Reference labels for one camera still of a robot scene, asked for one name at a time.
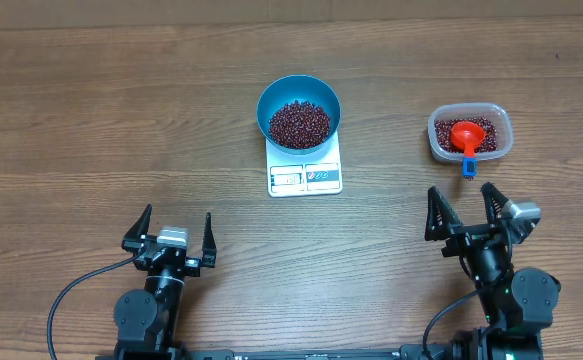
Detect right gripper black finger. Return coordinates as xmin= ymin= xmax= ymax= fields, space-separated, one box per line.
xmin=424 ymin=186 xmax=462 ymax=241
xmin=480 ymin=182 xmax=509 ymax=224

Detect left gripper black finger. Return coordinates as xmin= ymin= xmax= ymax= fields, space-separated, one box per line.
xmin=201 ymin=212 xmax=217 ymax=268
xmin=122 ymin=204 xmax=152 ymax=250

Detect orange measuring scoop blue handle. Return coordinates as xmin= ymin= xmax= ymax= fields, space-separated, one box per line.
xmin=450 ymin=121 xmax=486 ymax=179

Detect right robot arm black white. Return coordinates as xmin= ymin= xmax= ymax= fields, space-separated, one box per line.
xmin=420 ymin=182 xmax=561 ymax=359

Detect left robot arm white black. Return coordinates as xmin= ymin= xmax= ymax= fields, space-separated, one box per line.
xmin=113 ymin=205 xmax=217 ymax=359

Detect white digital kitchen scale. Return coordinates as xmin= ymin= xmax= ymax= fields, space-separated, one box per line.
xmin=266 ymin=132 xmax=343 ymax=198

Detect red beans in bowl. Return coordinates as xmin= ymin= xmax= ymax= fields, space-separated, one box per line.
xmin=268 ymin=101 xmax=332 ymax=150

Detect blue bowl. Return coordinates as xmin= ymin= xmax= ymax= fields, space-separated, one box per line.
xmin=256 ymin=75 xmax=342 ymax=155

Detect clear plastic container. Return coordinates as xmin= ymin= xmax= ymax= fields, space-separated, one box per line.
xmin=427 ymin=102 xmax=514 ymax=162

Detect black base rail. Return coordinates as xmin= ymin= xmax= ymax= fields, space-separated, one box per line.
xmin=95 ymin=343 xmax=540 ymax=360

